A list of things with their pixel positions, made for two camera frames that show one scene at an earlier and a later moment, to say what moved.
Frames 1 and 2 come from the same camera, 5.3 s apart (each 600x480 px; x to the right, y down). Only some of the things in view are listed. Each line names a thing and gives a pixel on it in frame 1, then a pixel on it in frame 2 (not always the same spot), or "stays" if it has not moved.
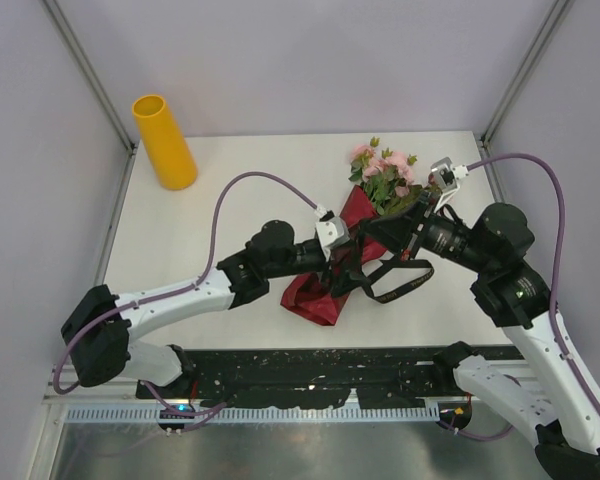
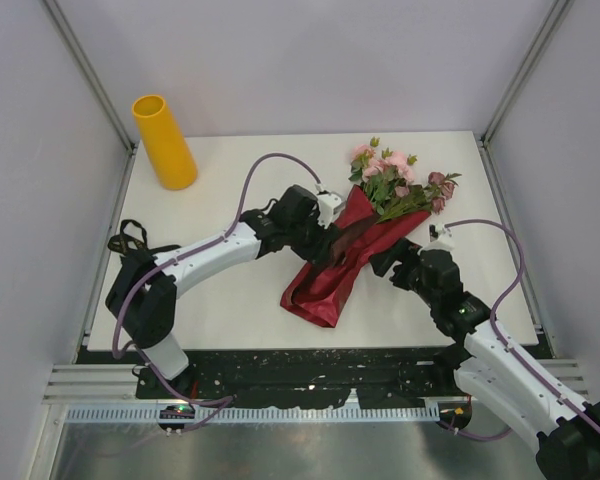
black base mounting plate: (315, 377) stays
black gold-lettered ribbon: (386, 297) -> (132, 237)
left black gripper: (346, 278) -> (320, 251)
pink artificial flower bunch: (387, 177) stays
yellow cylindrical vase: (173, 163) stays
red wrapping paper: (323, 298) stays
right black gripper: (400, 230) -> (382, 261)
